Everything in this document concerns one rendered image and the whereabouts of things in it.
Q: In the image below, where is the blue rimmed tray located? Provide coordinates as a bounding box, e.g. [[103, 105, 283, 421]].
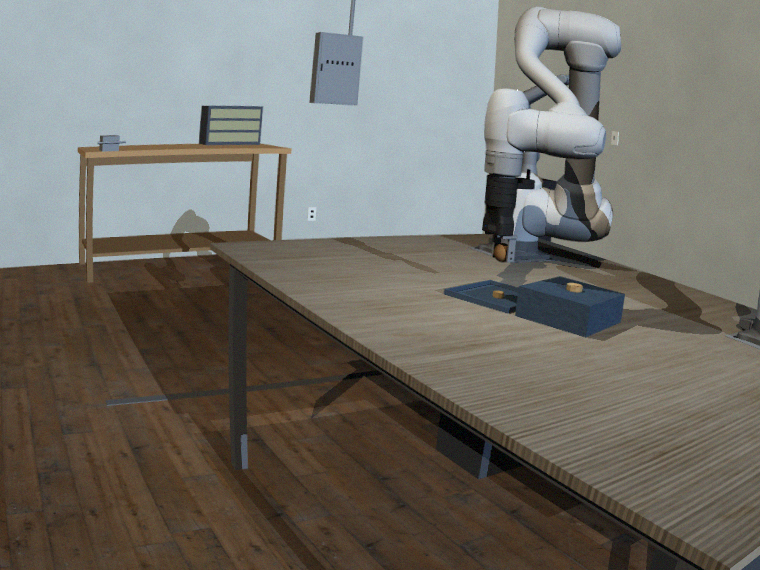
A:
[[444, 280, 518, 314]]

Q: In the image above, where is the brown ball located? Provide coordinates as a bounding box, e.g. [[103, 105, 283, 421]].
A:
[[493, 243, 508, 262]]

